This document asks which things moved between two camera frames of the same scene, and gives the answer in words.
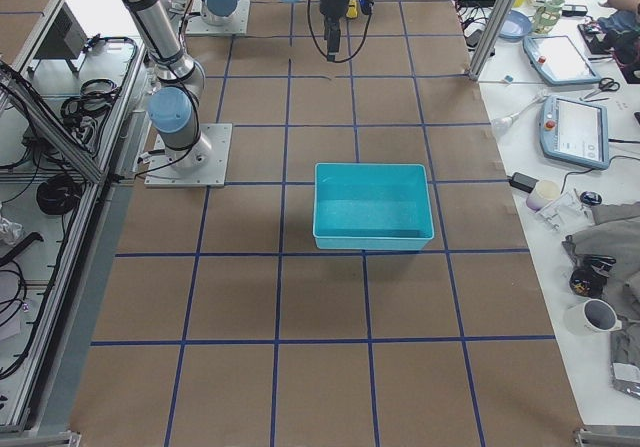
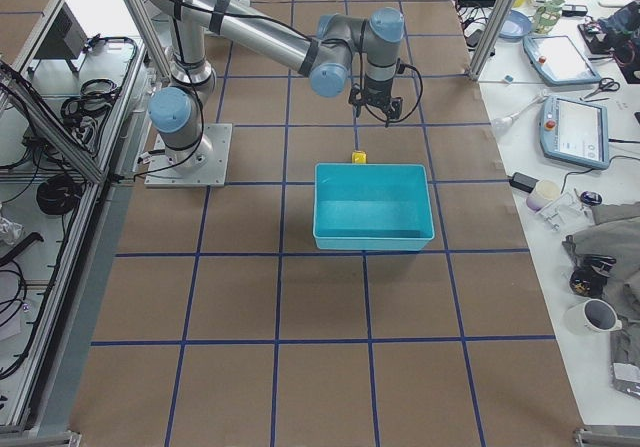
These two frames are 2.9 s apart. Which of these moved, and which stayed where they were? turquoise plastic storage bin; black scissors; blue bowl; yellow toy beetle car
Moved: yellow toy beetle car
Stayed: blue bowl; turquoise plastic storage bin; black scissors
